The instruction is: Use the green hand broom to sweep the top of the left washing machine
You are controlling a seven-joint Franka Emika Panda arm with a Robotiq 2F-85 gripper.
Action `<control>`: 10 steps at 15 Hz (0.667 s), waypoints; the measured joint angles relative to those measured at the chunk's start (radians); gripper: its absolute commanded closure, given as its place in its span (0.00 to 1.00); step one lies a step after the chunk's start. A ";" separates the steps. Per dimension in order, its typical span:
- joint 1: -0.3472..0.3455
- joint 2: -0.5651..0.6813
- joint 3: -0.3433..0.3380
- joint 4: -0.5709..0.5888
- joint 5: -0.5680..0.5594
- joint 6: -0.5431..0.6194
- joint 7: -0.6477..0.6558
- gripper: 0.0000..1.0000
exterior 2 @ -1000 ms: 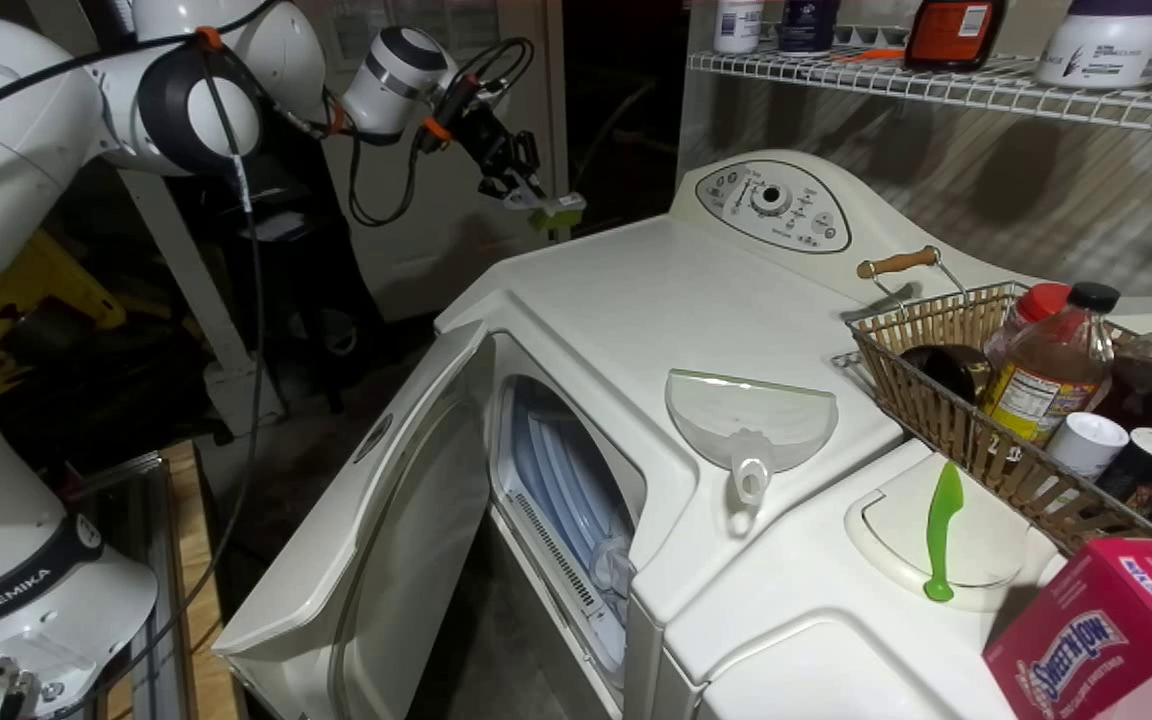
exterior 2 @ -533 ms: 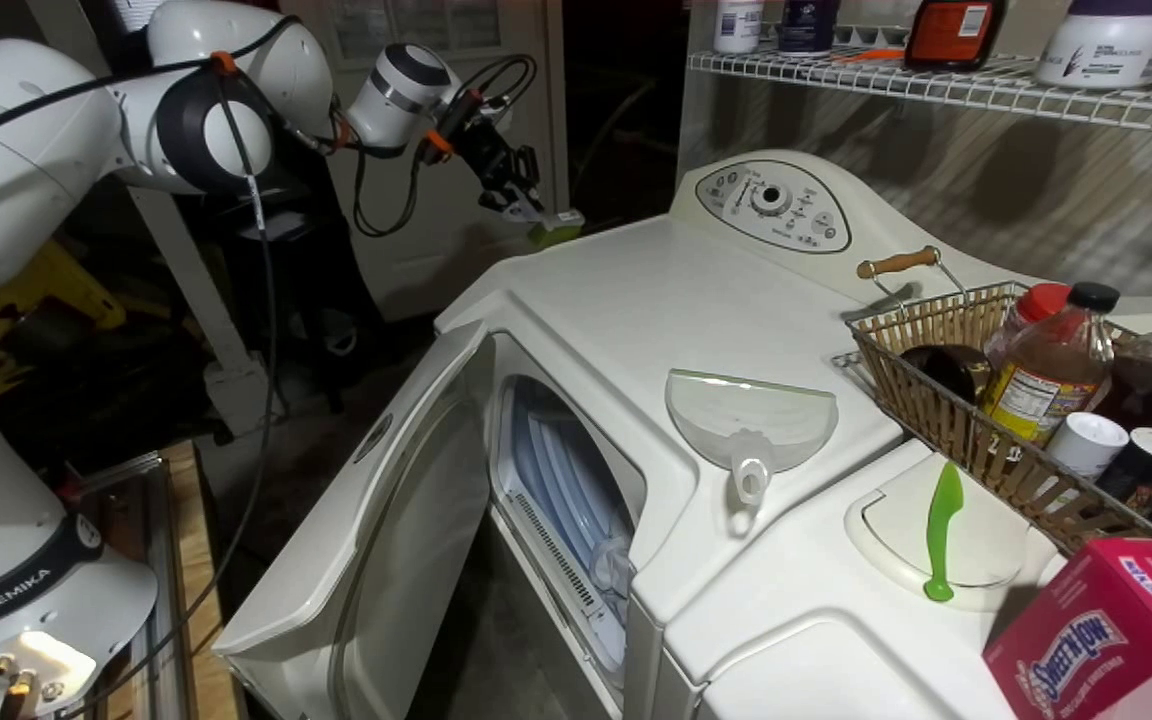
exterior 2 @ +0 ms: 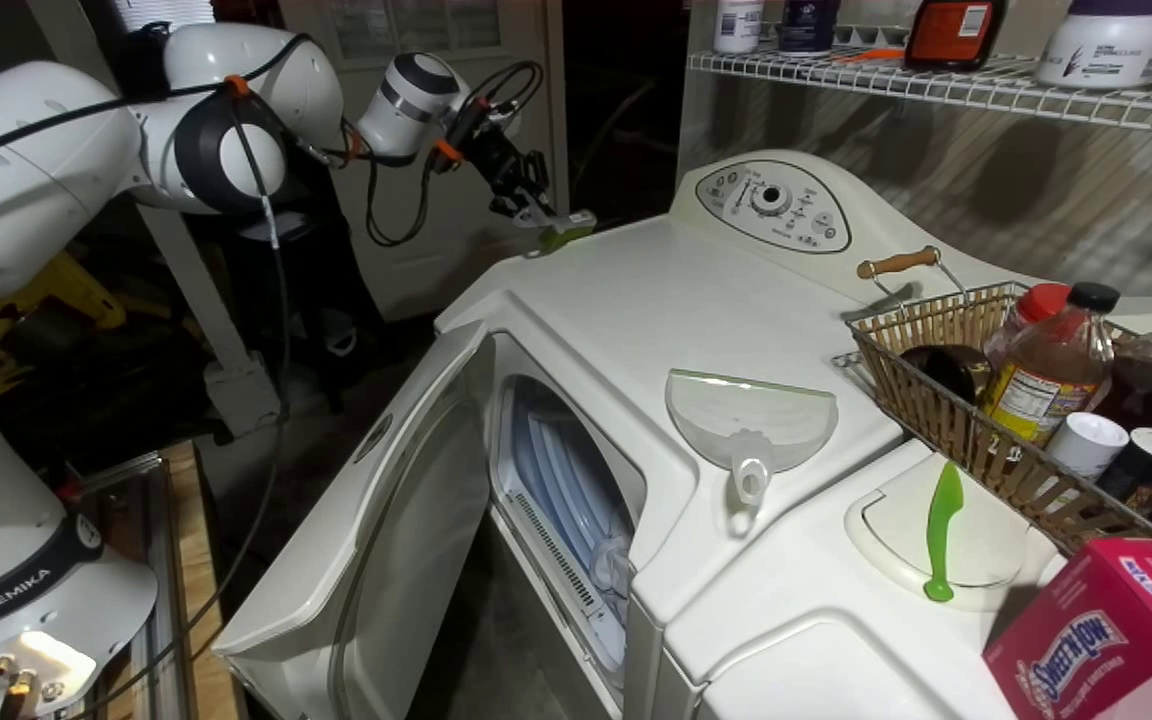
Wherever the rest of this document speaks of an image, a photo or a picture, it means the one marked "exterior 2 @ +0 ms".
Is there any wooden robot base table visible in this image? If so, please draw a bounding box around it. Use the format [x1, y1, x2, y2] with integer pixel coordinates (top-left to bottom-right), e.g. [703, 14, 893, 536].
[91, 436, 253, 720]

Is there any white laundry machine closed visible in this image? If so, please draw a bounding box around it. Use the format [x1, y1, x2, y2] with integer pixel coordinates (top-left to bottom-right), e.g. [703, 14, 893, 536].
[628, 436, 1152, 720]

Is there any tall white plastic bottle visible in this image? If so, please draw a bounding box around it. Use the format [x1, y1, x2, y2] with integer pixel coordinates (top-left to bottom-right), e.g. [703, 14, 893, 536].
[714, 0, 768, 60]

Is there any red capped bottle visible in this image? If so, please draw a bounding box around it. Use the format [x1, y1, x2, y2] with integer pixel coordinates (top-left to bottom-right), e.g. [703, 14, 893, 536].
[1008, 280, 1077, 334]

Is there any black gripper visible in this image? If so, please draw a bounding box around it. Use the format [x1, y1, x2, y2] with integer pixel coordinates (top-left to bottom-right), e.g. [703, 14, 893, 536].
[445, 99, 566, 225]

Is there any white jar dark lid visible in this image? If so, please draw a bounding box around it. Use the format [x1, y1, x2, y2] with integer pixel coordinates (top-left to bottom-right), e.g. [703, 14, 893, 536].
[1038, 0, 1152, 92]

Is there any dark blue jar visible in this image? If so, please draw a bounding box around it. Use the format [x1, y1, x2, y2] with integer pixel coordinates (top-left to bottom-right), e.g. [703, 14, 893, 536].
[777, 0, 850, 54]

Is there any wicker basket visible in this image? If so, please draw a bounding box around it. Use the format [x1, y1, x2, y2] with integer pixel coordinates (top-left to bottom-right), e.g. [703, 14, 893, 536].
[835, 275, 1152, 554]

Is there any yellow tool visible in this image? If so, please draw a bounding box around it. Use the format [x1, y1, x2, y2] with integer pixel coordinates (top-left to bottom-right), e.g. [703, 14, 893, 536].
[0, 252, 128, 371]

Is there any white wire shelf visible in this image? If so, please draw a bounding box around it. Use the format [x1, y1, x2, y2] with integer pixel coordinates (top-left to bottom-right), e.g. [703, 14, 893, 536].
[684, 48, 1152, 144]

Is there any white detergent scoop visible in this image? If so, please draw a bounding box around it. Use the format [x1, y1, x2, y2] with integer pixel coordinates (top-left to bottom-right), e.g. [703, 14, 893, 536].
[663, 365, 845, 541]

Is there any pink cardboard box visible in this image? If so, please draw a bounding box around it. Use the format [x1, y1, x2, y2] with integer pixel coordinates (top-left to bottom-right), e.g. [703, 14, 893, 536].
[979, 532, 1152, 720]

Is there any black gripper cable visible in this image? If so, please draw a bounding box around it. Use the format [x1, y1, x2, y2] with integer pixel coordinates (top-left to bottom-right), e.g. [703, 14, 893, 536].
[333, 54, 557, 252]

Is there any small wooden handle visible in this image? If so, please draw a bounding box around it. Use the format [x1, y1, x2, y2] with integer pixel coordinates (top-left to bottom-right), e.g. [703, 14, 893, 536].
[853, 239, 946, 283]

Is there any amber bottle yellow label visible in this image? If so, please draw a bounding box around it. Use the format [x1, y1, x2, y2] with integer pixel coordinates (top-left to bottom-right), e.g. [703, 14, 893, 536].
[977, 275, 1126, 449]

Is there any small black capped bottle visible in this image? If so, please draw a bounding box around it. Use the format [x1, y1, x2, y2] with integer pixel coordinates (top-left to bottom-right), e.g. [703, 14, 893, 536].
[1096, 424, 1152, 508]

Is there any white support post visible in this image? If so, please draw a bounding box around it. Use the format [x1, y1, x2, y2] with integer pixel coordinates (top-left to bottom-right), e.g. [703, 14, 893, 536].
[133, 197, 288, 441]

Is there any small white capped bottle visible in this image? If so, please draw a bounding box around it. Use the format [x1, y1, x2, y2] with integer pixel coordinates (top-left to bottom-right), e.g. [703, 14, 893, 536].
[1042, 407, 1137, 483]

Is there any black round lid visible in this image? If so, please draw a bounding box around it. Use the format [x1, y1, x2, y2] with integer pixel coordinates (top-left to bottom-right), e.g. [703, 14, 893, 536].
[898, 340, 989, 407]

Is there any white washing machine open door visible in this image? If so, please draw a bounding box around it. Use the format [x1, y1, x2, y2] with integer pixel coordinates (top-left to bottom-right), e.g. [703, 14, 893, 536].
[214, 144, 993, 720]

